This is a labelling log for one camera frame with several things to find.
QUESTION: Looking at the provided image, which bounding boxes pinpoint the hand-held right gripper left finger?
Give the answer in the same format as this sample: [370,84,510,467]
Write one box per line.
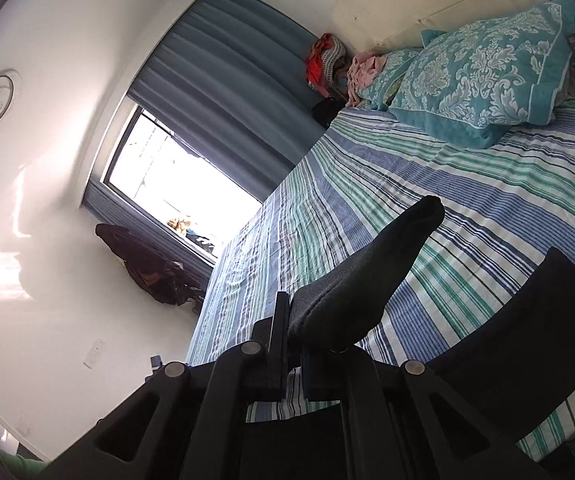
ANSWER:
[37,291,293,480]

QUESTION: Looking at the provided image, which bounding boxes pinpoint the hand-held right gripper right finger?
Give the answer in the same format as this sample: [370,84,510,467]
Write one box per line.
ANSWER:
[301,345,548,480]

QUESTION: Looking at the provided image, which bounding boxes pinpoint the black pants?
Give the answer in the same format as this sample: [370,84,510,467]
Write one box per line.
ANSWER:
[244,195,575,480]

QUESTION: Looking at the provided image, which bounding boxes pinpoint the dark hanging coat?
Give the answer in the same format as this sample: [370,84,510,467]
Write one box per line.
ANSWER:
[94,223,203,306]

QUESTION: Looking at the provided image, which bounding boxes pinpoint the narrow blue curtain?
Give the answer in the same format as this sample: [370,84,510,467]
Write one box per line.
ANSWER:
[83,182,213,286]

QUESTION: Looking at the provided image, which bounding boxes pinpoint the striped bed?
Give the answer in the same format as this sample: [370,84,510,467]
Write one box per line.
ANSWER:
[187,97,575,461]

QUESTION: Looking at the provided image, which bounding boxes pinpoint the window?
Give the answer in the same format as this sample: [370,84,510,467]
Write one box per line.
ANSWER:
[102,105,263,261]

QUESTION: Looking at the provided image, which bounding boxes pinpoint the black bag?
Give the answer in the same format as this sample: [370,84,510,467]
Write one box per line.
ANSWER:
[312,96,343,128]

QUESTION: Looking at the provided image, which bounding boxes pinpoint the wide blue curtain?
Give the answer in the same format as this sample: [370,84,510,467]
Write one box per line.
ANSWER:
[127,0,328,196]

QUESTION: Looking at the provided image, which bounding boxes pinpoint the green cloth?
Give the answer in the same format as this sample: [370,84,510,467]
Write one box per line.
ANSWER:
[0,447,43,480]

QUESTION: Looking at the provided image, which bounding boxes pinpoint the pink cloth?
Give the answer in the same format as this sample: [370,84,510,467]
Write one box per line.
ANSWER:
[346,51,387,106]

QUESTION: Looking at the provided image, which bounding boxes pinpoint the red and orange clothes pile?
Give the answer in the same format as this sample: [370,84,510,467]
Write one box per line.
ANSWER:
[305,33,351,96]

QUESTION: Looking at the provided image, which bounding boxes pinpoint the small teal patterned pillow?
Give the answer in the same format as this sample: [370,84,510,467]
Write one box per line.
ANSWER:
[357,49,423,111]

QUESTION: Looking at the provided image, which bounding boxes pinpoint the large teal patterned pillow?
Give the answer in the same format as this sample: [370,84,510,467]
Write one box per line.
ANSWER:
[390,0,575,148]

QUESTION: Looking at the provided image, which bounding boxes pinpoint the white wall switch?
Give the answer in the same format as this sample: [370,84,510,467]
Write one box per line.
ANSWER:
[83,340,105,368]

